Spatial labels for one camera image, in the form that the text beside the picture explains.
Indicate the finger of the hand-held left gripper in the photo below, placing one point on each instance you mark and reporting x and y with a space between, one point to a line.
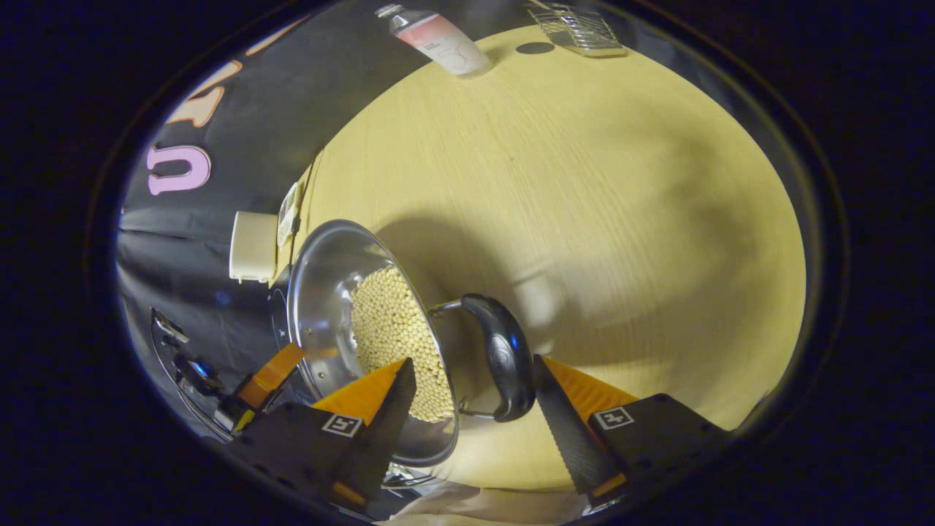
270 376

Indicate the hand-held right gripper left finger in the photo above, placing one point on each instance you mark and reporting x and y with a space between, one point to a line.
380 438

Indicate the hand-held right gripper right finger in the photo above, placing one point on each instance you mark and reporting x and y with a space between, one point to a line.
570 438

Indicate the steel pot with beans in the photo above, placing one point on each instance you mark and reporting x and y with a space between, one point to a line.
329 307

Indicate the white toaster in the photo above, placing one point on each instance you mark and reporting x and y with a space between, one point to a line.
254 247

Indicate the clear bottle with pink label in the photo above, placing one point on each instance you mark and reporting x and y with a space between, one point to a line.
442 40

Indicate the small black disc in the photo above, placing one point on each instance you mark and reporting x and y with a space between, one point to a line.
535 48

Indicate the clear glass stick holder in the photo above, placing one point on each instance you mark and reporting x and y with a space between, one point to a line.
581 29

